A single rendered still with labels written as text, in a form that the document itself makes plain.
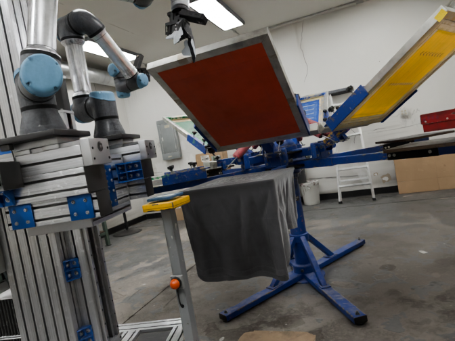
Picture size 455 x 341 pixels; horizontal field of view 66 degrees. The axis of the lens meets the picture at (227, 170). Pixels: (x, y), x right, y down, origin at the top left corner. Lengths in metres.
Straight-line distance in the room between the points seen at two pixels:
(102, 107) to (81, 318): 0.94
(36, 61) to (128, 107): 6.31
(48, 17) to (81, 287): 1.04
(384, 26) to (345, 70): 0.83
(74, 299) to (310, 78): 5.19
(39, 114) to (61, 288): 0.71
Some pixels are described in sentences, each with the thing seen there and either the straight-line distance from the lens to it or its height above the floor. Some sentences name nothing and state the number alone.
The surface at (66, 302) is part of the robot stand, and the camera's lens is 1.64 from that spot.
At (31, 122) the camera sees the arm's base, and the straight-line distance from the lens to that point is 1.34.
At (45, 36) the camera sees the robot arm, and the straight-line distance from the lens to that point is 1.29.
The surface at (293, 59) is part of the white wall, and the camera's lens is 6.21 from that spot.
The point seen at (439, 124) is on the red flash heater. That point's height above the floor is 1.04.
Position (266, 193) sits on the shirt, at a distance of 1.44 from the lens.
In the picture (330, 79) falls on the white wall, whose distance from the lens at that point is 6.07.
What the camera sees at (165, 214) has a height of 0.90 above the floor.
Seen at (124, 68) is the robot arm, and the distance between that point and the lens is 1.99.
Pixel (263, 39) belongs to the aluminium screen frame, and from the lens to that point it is 1.52.
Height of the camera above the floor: 1.09
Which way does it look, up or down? 3 degrees down
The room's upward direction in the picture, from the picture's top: 10 degrees counter-clockwise
